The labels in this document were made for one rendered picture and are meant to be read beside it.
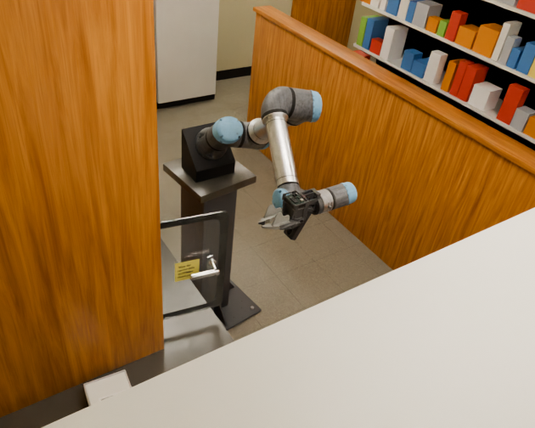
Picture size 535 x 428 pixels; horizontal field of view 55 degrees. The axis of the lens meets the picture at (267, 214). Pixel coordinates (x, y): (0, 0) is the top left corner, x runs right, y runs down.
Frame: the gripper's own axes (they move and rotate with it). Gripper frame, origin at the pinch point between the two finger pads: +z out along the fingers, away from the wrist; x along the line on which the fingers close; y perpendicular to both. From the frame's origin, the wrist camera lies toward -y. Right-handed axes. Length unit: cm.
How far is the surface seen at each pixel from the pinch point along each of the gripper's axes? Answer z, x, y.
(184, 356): 29.8, 6.6, -37.0
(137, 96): 38, 2, 50
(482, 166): -152, -22, -31
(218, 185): -25, -71, -36
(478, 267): 36, 82, 66
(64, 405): 66, 5, -37
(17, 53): 60, 2, 61
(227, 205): -33, -75, -53
